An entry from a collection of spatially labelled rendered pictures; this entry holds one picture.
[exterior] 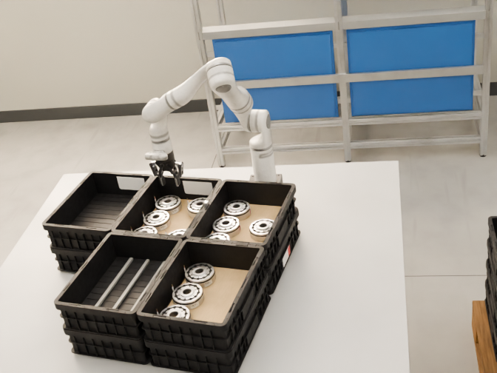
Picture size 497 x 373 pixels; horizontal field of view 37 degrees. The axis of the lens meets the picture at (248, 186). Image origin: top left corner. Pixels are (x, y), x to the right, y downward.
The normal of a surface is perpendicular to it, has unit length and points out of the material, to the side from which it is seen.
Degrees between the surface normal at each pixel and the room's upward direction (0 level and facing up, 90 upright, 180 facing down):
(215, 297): 0
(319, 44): 90
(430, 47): 90
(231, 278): 0
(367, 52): 90
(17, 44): 90
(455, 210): 0
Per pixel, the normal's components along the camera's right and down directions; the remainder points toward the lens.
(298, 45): -0.15, 0.53
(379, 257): -0.13, -0.85
